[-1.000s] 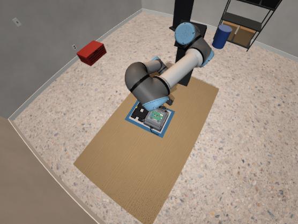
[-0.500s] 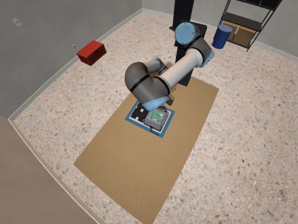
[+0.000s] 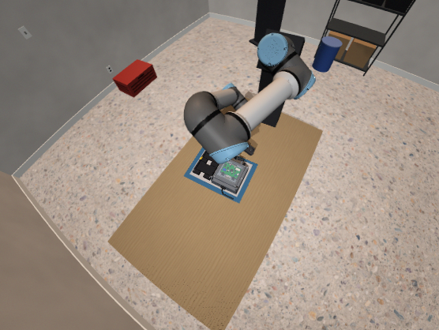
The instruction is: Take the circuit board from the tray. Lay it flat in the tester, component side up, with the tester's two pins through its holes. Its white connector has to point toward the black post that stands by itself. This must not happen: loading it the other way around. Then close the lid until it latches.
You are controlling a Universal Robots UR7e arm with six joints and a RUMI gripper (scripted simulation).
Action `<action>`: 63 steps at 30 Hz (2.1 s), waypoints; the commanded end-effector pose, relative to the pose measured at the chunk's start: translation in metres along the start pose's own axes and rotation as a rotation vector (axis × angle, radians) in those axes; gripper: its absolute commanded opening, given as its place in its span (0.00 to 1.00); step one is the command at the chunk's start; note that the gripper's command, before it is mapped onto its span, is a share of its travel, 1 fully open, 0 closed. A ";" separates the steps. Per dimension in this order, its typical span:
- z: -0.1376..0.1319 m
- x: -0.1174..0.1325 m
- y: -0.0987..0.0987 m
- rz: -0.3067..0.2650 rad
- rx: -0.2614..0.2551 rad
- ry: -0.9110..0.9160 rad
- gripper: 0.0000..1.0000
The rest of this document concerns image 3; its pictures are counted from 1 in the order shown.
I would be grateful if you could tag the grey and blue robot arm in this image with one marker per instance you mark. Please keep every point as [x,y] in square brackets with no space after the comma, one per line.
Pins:
[224,136]

